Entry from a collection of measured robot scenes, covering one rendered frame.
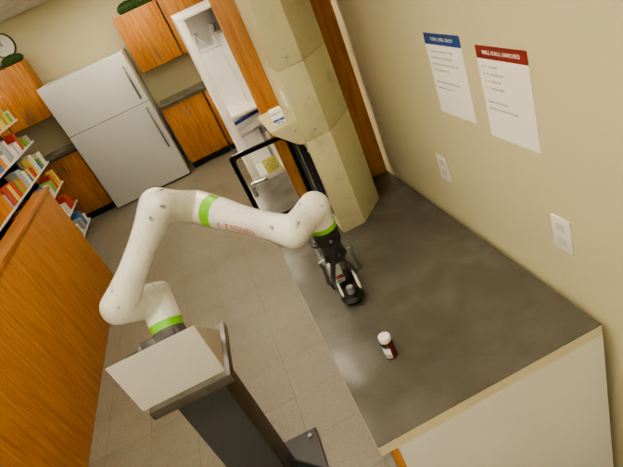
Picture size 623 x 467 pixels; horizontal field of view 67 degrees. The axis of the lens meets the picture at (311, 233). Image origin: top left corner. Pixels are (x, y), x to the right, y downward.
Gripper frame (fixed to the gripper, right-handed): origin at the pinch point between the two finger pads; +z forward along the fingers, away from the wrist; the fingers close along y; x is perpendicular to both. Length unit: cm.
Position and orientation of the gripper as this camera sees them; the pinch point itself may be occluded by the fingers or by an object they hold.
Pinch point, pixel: (348, 284)
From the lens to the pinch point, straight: 174.1
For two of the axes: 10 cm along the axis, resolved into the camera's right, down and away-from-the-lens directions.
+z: 3.6, 7.9, 5.0
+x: 2.6, 4.3, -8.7
